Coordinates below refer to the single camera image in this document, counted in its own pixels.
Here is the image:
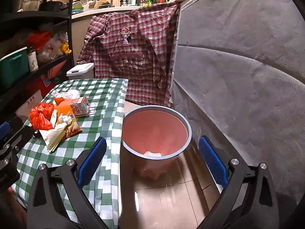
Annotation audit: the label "white paper napkin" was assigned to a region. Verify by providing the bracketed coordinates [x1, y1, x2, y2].
[39, 122, 69, 152]

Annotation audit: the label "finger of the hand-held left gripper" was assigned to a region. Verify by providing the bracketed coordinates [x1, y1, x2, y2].
[7, 123, 43, 148]
[0, 121, 11, 141]

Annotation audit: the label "red plastic bag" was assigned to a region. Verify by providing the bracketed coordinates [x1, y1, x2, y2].
[25, 31, 53, 50]
[29, 102, 55, 129]

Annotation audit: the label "labelled seasoning jar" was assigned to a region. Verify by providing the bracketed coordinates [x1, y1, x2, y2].
[27, 48, 39, 73]

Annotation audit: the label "stack of green bowls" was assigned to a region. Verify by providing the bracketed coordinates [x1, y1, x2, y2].
[71, 1, 85, 15]

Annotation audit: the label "red plaid shirt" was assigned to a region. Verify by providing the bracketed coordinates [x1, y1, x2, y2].
[76, 3, 180, 108]

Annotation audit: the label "white tissue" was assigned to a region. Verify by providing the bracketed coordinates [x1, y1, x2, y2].
[143, 149, 162, 158]

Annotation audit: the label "yellow plastic bag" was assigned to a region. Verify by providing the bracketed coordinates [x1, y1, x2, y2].
[60, 42, 72, 55]

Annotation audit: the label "small milk carton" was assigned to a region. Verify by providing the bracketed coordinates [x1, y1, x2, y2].
[69, 97, 90, 117]

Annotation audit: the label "orange sack with blue label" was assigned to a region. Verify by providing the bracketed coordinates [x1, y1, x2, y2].
[31, 61, 68, 98]

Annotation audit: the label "black cooking pot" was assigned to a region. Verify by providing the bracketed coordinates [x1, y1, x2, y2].
[39, 1, 63, 12]

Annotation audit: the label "printed snack packet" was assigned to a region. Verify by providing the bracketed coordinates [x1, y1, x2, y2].
[64, 120, 83, 139]

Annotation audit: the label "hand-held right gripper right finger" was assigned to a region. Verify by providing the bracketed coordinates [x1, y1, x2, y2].
[198, 135, 279, 229]

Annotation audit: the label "white plastic bags of food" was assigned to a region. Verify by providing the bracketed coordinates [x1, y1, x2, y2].
[37, 32, 68, 64]

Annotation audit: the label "black shelf rack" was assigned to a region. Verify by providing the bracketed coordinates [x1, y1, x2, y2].
[0, 0, 77, 105]

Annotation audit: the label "white lidded bin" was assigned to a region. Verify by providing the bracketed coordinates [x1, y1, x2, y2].
[66, 62, 95, 80]

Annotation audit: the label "grey cloth cover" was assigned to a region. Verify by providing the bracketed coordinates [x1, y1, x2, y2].
[170, 0, 305, 206]

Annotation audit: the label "teal storage box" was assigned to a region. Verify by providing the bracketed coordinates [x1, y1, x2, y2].
[0, 47, 29, 89]

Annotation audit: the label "clear plastic bag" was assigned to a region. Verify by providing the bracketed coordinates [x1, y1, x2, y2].
[51, 89, 81, 99]

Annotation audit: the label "pink round waste bin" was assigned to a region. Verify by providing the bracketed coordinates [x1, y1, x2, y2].
[121, 105, 192, 180]

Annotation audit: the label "wooden cutting board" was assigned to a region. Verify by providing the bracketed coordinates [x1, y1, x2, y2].
[95, 0, 121, 7]

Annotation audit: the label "white rice sack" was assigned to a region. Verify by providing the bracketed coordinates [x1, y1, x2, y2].
[15, 89, 43, 120]

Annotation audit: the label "red plastic bag on shelf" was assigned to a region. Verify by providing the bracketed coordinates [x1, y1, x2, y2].
[25, 31, 53, 50]

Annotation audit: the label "orange packet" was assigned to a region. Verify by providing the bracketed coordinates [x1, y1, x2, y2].
[54, 97, 74, 124]

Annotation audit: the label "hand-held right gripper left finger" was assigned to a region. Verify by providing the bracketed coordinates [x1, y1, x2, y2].
[26, 137, 112, 229]

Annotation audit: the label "white kitchen counter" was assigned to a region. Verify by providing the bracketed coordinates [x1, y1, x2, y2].
[71, 0, 181, 19]

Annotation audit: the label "green checkered tablecloth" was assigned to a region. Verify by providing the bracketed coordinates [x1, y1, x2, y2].
[12, 78, 129, 229]

